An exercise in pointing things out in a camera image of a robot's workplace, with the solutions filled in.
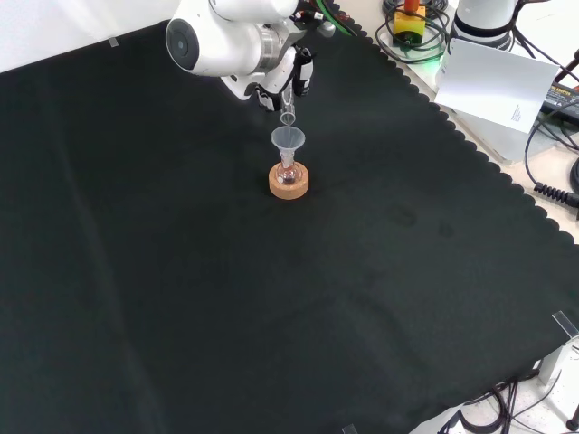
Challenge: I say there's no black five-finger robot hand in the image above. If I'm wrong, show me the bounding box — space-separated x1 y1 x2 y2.
252 43 317 113

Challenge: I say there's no clear plastic funnel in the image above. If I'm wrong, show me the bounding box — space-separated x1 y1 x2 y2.
270 126 308 158

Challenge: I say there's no black coiled cable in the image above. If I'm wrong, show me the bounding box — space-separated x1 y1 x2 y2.
524 112 579 210

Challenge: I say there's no pale board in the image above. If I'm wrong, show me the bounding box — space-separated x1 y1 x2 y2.
432 37 561 135

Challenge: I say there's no clear graduated cylinder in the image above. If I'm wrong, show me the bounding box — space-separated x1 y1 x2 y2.
279 85 298 127

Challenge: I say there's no white bench bracket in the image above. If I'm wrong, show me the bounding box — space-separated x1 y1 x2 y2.
536 310 579 388

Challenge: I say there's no green cable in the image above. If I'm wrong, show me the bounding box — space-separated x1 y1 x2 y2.
316 0 352 33

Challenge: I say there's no clear round-bottom flask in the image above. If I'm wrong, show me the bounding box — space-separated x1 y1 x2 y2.
276 151 302 187

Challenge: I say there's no yellow stop button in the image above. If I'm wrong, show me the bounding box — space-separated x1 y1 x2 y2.
392 0 428 47

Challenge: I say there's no cork ring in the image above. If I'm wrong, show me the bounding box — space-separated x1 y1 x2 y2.
268 162 313 201

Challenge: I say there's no black tripod leg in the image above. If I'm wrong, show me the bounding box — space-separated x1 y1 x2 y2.
552 48 579 88

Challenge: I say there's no black looped cable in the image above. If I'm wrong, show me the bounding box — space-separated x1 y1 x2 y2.
374 0 453 65

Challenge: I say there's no black cloth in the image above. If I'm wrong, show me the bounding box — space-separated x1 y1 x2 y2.
0 4 579 434

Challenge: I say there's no black power adapter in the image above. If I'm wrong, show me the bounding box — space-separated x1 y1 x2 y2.
541 82 579 115

